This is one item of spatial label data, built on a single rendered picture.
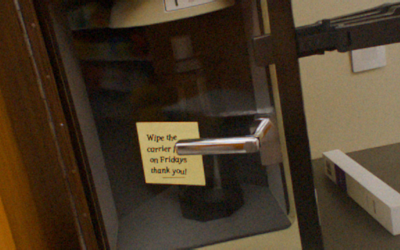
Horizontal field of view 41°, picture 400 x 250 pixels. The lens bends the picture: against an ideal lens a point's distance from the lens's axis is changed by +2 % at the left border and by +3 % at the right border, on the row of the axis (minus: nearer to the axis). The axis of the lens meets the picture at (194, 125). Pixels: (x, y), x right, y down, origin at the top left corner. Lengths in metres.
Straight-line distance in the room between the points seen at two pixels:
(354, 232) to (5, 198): 0.52
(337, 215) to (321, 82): 0.34
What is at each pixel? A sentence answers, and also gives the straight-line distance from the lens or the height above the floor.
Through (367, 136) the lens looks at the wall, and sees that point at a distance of 1.24.
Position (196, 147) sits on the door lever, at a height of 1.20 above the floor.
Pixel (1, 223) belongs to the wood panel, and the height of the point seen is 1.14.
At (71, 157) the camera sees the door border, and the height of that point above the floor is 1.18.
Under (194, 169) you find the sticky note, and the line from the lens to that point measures 0.61.
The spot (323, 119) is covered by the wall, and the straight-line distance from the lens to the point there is 1.19.
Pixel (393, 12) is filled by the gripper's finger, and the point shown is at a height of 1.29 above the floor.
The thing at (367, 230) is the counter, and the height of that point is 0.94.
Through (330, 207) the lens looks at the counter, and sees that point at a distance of 0.97.
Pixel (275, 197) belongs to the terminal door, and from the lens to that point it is 0.59.
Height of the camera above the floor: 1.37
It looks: 16 degrees down
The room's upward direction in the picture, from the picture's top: 11 degrees counter-clockwise
